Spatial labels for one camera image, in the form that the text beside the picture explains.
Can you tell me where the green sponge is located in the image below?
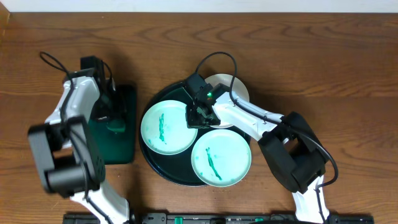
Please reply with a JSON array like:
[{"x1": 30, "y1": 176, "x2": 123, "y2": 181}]
[{"x1": 106, "y1": 119, "x2": 126, "y2": 133}]

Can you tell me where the pale green plate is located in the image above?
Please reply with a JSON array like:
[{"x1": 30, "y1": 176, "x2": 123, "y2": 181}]
[
  {"x1": 141, "y1": 100, "x2": 198, "y2": 156},
  {"x1": 191, "y1": 129, "x2": 251, "y2": 187}
]

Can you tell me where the white plate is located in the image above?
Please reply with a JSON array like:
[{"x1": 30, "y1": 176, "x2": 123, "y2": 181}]
[{"x1": 205, "y1": 73, "x2": 249, "y2": 128}]

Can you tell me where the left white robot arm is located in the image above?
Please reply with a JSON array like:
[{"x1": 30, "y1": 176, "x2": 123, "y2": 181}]
[{"x1": 28, "y1": 76, "x2": 136, "y2": 223}]

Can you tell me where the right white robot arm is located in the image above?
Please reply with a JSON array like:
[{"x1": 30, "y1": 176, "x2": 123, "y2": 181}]
[{"x1": 186, "y1": 91, "x2": 336, "y2": 223}]

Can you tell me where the rectangular dark green tray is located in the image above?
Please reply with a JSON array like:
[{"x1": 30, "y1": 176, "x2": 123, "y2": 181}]
[{"x1": 88, "y1": 85, "x2": 137, "y2": 165}]

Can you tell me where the round dark green tray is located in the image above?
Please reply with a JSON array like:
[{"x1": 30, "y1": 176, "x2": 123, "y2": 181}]
[{"x1": 139, "y1": 79, "x2": 252, "y2": 187}]

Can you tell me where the right black cable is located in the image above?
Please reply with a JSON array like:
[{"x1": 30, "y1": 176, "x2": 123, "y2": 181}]
[{"x1": 195, "y1": 51, "x2": 339, "y2": 224}]

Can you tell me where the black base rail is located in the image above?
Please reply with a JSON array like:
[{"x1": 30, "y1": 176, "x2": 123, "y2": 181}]
[{"x1": 62, "y1": 212, "x2": 376, "y2": 224}]

